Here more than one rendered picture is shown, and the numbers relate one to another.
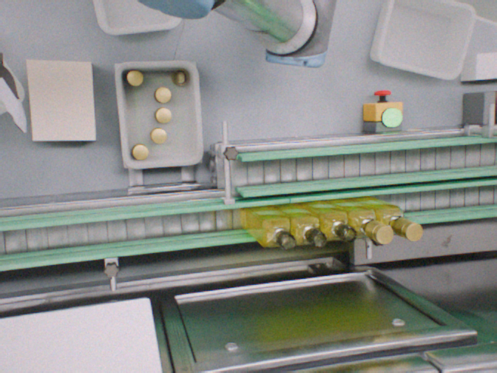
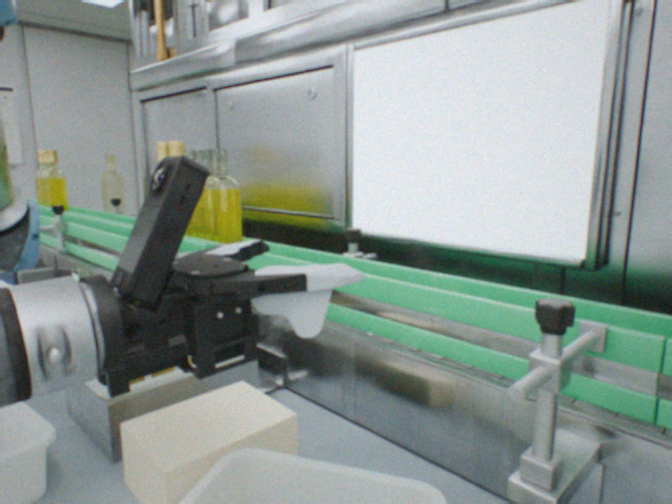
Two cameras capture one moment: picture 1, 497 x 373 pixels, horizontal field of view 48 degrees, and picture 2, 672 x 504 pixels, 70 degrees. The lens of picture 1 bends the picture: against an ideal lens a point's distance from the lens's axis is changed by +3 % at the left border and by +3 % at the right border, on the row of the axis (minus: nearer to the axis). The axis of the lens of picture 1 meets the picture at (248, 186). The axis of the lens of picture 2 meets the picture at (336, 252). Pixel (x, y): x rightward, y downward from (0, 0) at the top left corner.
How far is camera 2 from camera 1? 1.11 m
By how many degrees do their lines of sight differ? 64
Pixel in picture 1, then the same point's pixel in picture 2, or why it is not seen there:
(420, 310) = (216, 123)
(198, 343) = (329, 108)
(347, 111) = not seen: hidden behind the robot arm
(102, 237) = not seen: hidden behind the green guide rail
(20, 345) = (454, 157)
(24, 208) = (382, 346)
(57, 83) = (183, 432)
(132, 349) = (369, 107)
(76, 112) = (216, 404)
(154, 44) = (51, 449)
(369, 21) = not seen: outside the picture
